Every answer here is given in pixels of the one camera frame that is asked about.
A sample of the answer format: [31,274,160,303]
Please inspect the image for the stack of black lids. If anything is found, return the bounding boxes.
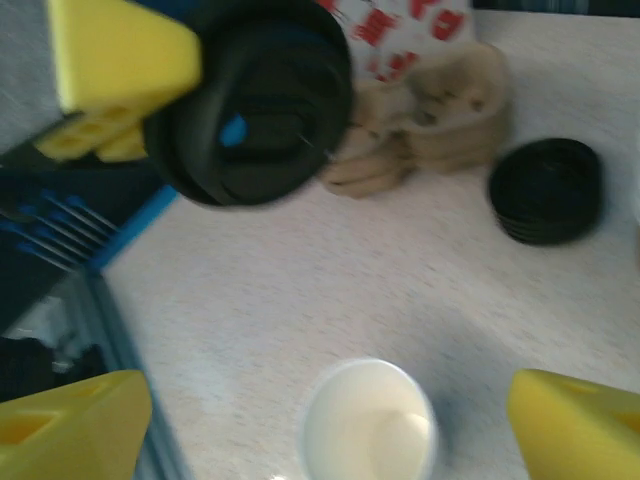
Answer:
[488,137,605,247]

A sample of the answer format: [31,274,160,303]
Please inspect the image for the left blue table edge trim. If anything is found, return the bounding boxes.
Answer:
[84,187,181,274]

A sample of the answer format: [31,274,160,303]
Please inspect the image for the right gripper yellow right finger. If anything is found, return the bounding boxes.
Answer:
[507,368,640,480]

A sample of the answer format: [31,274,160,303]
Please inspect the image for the white paper coffee cup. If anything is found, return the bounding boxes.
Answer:
[298,357,442,480]

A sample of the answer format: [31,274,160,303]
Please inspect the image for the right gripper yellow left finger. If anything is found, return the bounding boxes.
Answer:
[0,369,154,480]

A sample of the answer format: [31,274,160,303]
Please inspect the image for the black plastic cup lid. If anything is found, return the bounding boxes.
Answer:
[144,0,355,207]

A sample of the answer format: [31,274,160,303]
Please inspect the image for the brown cardboard cup carrier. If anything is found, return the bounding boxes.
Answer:
[323,42,512,200]

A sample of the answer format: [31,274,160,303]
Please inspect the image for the red white printed paper bag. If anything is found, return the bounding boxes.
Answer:
[317,0,476,84]

